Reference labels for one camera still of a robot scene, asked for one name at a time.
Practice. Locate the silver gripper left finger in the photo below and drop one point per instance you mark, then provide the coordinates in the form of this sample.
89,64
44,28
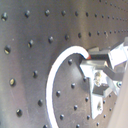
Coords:
100,85

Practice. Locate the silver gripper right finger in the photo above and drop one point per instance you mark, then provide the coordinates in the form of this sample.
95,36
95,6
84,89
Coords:
115,55

